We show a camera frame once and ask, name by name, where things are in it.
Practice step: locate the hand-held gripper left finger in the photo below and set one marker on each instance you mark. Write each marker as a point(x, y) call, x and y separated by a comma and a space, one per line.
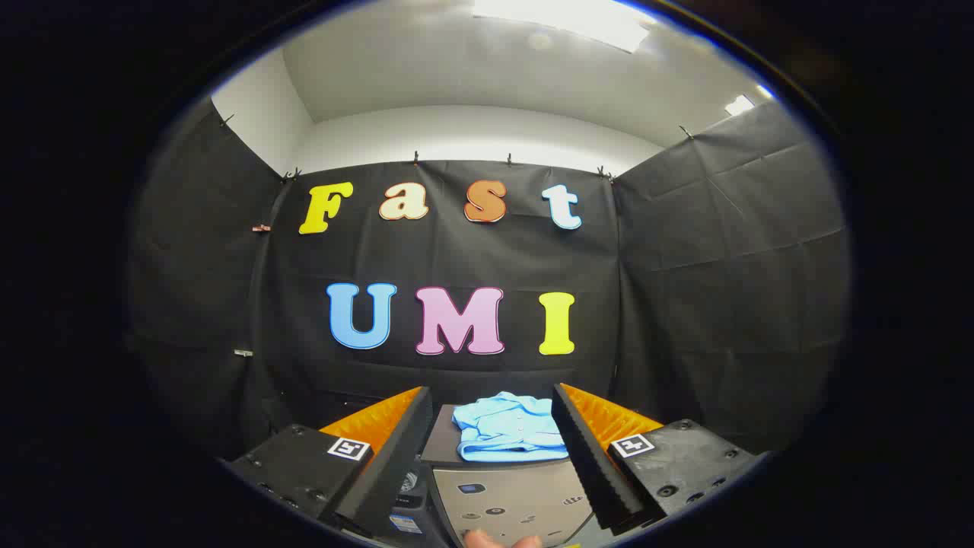
point(403, 464)

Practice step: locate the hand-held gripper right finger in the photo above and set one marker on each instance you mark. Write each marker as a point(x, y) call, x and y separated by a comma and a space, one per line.
point(586, 464)

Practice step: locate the light blue shirt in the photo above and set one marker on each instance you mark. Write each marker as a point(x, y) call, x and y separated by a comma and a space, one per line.
point(502, 430)

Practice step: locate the grey box appliance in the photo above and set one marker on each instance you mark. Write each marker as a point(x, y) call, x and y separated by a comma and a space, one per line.
point(517, 495)

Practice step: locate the black backdrop cloth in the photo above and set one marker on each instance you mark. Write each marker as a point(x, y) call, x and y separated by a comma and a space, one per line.
point(456, 259)

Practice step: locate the small ceiling light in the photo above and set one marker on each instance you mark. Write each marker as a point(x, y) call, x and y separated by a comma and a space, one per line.
point(738, 105)

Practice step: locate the large ceiling light panel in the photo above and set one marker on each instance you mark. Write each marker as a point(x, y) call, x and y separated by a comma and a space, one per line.
point(571, 19)

